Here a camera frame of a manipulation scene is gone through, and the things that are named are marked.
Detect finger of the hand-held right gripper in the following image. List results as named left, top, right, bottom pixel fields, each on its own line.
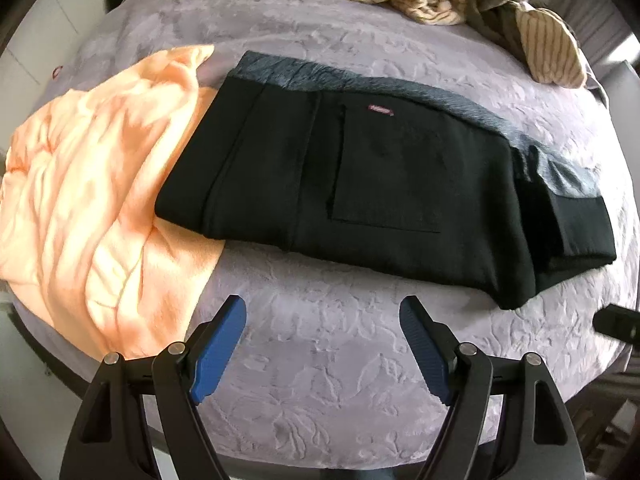
left=592, top=305, right=640, bottom=346

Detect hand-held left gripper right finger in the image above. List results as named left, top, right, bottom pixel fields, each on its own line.
left=399, top=295, right=583, bottom=480

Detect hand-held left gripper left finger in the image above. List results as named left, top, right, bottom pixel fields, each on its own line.
left=59, top=294, right=248, bottom=480

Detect black pants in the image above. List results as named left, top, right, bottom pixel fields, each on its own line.
left=154, top=67, right=617, bottom=311

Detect bed with lavender bedspread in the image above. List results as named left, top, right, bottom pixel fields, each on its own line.
left=10, top=0, right=640, bottom=466

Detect peach blanket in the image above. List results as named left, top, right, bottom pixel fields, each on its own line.
left=0, top=45, right=226, bottom=361

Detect tan wide-striped cloth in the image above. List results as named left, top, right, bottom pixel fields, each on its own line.
left=515, top=9, right=588, bottom=88

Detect olive cloth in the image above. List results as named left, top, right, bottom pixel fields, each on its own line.
left=465, top=0, right=533, bottom=56

